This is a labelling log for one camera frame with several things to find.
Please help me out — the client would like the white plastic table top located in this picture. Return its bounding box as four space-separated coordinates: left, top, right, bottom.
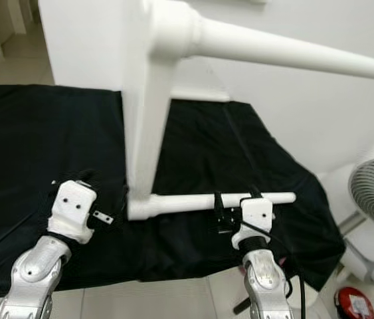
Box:
120 0 204 200

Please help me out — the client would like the black table cloth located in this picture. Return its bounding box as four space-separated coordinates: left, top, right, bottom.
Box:
0 83 347 300

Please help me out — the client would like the black metal table leg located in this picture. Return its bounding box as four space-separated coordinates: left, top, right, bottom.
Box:
233 297 253 315

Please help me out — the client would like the red round object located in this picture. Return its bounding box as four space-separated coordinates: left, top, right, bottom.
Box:
334 286 374 319

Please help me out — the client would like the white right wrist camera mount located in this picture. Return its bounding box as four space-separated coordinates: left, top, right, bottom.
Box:
232 197 274 251

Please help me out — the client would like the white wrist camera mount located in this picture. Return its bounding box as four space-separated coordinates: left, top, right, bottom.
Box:
46 180 98 245
232 197 274 251

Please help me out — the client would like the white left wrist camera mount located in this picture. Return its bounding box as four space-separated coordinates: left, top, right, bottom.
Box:
46 180 98 245

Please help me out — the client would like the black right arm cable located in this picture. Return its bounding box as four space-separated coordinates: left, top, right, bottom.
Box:
246 217 308 319

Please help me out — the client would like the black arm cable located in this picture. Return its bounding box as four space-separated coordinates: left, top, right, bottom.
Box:
0 187 66 319
246 217 308 319

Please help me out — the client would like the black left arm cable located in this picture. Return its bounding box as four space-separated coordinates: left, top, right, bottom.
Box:
0 187 66 319

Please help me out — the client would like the white door frame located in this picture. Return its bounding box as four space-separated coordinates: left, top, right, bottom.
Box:
0 0 29 35

